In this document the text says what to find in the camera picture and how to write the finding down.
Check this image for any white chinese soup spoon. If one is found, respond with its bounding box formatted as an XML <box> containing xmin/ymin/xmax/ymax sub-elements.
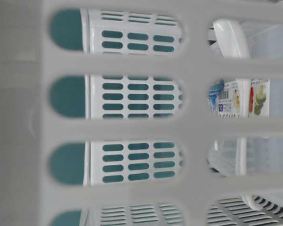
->
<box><xmin>213</xmin><ymin>19</ymin><xmax>250</xmax><ymax>59</ymax></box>

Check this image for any printed paper product label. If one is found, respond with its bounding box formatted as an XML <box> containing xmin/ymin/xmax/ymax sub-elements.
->
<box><xmin>218</xmin><ymin>78</ymin><xmax>270</xmax><ymax>117</ymax></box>

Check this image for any clear plastic food container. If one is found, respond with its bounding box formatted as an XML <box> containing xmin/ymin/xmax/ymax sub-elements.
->
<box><xmin>208</xmin><ymin>21</ymin><xmax>283</xmax><ymax>176</ymax></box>

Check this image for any white plastic shopping basket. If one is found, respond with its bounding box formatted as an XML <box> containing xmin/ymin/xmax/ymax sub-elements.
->
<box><xmin>0</xmin><ymin>0</ymin><xmax>283</xmax><ymax>226</ymax></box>

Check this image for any blue patterned wrapped item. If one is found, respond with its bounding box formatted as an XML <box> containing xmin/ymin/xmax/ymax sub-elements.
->
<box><xmin>208</xmin><ymin>79</ymin><xmax>225</xmax><ymax>112</ymax></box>

